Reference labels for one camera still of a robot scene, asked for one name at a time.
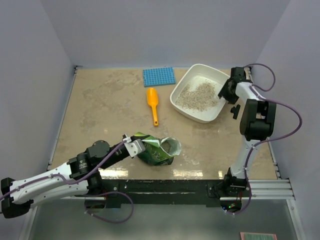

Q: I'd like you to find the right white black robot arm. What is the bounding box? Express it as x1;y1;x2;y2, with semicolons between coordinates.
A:
218;67;277;197

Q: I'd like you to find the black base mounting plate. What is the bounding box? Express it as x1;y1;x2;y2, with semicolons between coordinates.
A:
73;178;253;210

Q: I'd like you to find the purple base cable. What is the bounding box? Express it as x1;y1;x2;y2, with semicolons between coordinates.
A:
224;187;253;216
84;190;135;223

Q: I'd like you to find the orange plastic scoop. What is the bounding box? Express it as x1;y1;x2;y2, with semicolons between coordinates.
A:
146;87;159;127

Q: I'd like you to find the black bag clip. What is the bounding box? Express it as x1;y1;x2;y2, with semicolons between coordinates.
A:
230;104;241;120

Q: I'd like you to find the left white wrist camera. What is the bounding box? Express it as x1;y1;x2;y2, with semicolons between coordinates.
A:
122;135;146;158

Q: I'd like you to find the green litter bag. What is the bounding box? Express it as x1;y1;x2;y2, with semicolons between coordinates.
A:
131;132;182;166

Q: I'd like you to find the white litter box tray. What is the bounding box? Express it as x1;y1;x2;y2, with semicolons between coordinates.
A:
169;63;230;124

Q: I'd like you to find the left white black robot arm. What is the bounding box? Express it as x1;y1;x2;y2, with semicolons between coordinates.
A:
0;140;137;219

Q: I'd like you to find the blue studded plate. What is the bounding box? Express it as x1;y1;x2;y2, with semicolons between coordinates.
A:
142;67;176;88

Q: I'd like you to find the pink green board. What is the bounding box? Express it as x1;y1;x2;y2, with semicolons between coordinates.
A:
240;232;277;240

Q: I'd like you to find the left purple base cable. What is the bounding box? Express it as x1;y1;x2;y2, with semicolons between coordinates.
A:
84;190;135;223

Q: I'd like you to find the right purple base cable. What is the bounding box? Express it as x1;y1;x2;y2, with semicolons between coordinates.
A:
224;187;253;216

